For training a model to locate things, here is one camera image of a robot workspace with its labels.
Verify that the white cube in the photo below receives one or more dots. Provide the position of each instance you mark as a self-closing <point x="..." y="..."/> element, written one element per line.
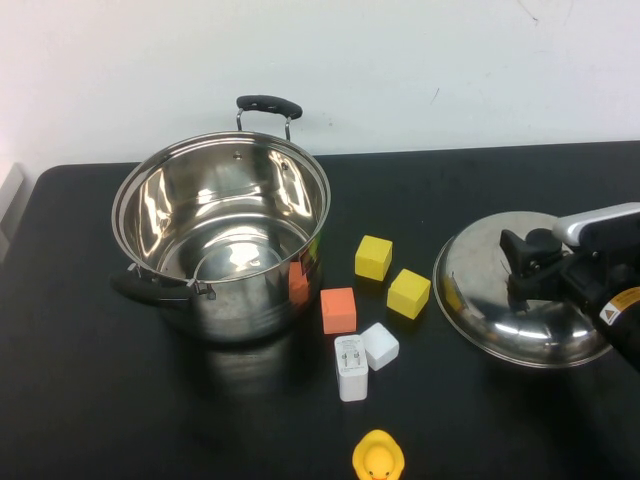
<point x="380" y="347"/>

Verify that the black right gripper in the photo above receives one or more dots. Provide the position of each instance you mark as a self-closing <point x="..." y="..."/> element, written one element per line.
<point x="607" y="277"/>

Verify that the white plug charger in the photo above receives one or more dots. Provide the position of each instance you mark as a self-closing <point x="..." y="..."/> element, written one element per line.
<point x="352" y="375"/>

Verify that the grey panel at wall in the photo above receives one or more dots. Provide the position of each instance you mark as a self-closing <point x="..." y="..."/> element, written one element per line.
<point x="10" y="210"/>

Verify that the yellow cube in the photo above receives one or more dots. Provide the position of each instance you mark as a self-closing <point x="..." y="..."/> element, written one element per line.
<point x="408" y="295"/>
<point x="373" y="257"/>

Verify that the orange cube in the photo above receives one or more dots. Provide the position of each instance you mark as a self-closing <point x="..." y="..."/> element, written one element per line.
<point x="338" y="311"/>

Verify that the steel lid with black knob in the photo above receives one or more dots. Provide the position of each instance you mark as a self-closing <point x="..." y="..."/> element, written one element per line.
<point x="475" y="285"/>

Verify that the yellow rubber duck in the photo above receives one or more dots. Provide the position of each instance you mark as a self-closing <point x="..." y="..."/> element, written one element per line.
<point x="378" y="455"/>

